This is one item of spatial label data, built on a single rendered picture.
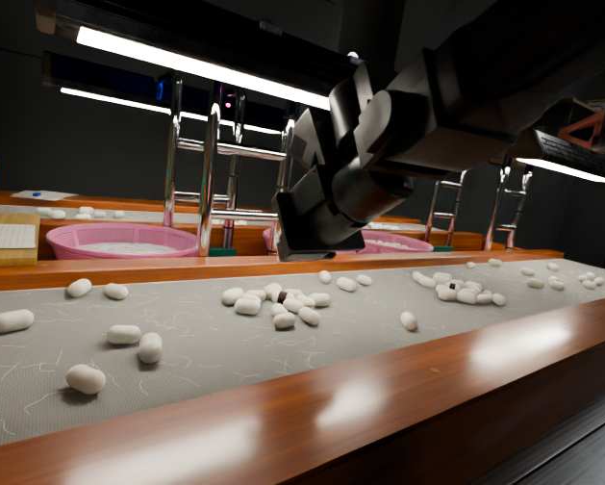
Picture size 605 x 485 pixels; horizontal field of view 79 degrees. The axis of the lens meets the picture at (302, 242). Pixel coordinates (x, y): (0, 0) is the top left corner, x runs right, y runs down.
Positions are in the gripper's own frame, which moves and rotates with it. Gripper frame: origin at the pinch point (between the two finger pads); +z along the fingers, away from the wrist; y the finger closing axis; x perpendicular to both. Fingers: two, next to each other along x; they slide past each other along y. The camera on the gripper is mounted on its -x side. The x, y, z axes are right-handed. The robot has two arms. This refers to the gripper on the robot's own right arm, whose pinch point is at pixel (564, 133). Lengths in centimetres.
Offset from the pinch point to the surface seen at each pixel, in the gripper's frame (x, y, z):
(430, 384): 31, 50, -17
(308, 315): 32, 51, 2
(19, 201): 31, 89, 89
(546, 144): -1.0, -20.8, 12.4
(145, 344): 31, 72, -1
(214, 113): 6, 58, 27
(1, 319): 32, 83, 8
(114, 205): 31, 66, 90
